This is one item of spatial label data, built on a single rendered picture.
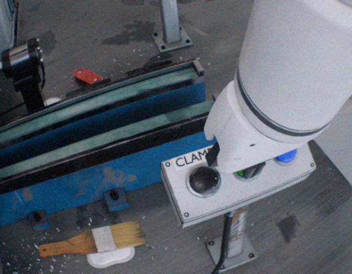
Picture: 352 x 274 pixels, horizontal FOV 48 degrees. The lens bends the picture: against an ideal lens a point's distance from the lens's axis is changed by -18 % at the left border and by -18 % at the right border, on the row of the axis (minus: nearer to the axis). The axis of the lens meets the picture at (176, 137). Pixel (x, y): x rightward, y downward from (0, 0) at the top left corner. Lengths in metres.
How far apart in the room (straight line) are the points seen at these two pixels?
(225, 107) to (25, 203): 0.53
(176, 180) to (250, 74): 0.24
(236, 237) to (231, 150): 0.33
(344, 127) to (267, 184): 0.31
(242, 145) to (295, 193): 0.47
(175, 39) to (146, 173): 0.39
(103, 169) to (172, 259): 0.19
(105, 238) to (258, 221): 0.26
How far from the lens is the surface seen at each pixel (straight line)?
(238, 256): 0.73
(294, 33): 0.21
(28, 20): 1.38
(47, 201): 0.80
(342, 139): 0.80
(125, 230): 0.77
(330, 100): 0.26
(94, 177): 0.76
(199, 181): 0.49
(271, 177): 0.51
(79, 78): 1.02
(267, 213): 0.78
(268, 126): 0.30
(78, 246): 0.77
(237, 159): 0.37
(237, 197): 0.49
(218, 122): 0.36
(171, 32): 1.06
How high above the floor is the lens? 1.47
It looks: 50 degrees down
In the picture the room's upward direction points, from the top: 7 degrees counter-clockwise
